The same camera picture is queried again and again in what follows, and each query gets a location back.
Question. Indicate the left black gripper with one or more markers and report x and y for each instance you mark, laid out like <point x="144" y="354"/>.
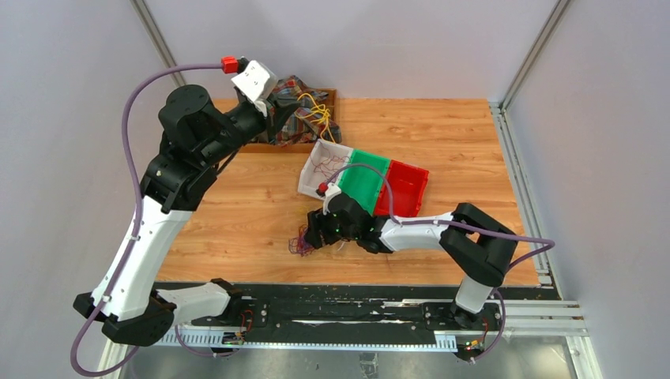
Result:
<point x="280" y="107"/>

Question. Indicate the green plastic bin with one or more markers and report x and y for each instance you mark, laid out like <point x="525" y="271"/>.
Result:
<point x="362" y="184"/>

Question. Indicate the white plastic bin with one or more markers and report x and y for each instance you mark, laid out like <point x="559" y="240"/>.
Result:
<point x="325" y="159"/>

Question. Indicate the plaid shirt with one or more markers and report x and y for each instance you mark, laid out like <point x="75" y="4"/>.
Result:
<point x="292" y="86"/>

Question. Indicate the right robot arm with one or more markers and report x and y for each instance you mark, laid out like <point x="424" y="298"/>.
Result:
<point x="481" y="246"/>

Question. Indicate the aluminium frame rail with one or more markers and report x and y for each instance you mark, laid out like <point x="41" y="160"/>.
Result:
<point x="538" y="338"/>

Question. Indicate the wooden tray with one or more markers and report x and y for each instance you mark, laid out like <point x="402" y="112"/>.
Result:
<point x="309" y="123"/>

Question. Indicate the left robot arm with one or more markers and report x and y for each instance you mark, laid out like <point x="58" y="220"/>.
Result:
<point x="197" y="140"/>

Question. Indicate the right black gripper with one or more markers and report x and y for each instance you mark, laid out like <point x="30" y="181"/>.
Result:
<point x="318" y="221"/>

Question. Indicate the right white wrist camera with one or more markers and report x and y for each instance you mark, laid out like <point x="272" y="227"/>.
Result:
<point x="327" y="191"/>

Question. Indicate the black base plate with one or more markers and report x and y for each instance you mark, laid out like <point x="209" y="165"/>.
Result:
<point x="339" y="314"/>

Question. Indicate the red plastic bin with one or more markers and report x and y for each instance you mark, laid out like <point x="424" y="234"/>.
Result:
<point x="408" y="184"/>

